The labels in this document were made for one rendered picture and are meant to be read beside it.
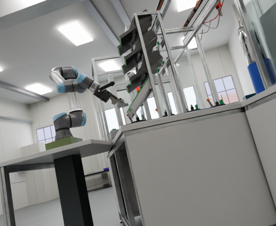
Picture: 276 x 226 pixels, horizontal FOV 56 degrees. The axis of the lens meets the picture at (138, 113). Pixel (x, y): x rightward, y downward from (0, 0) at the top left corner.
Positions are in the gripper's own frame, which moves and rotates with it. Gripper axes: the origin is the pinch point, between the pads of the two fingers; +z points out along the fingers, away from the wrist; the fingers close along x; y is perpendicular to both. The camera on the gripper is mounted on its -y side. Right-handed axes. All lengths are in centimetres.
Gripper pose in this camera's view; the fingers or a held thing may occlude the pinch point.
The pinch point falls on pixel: (120, 101)
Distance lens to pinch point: 195.2
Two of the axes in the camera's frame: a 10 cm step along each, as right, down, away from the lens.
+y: -5.5, 8.4, -0.5
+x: 1.9, 0.7, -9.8
